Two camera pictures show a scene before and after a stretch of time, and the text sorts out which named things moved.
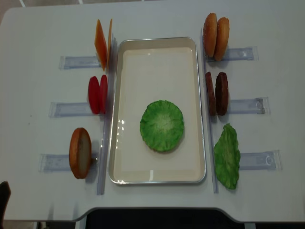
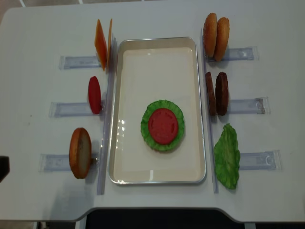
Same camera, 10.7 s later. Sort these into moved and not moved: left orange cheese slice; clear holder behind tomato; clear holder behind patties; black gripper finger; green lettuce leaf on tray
Moved: black gripper finger
Not moved: left orange cheese slice; clear holder behind tomato; green lettuce leaf on tray; clear holder behind patties
